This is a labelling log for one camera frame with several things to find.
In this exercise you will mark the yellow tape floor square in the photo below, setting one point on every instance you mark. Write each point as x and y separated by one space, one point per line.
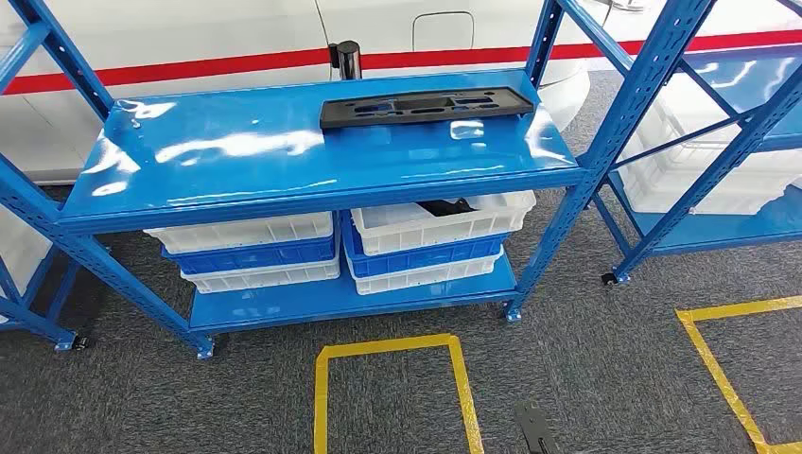
321 407
714 363

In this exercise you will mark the long black plastic car part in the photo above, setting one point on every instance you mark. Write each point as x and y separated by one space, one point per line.
335 116

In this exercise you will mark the white car with red stripe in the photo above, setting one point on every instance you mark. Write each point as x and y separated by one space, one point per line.
188 31

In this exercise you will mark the black cylinder post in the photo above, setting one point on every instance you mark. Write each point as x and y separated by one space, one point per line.
349 62

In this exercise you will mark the black part inside crate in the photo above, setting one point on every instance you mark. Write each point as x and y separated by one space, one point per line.
448 207

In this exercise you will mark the black castor wheel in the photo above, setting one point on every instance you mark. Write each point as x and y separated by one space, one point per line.
81 343
609 279

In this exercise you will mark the stacked white plastic crates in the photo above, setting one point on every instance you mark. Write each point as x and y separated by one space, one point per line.
689 182
19 250

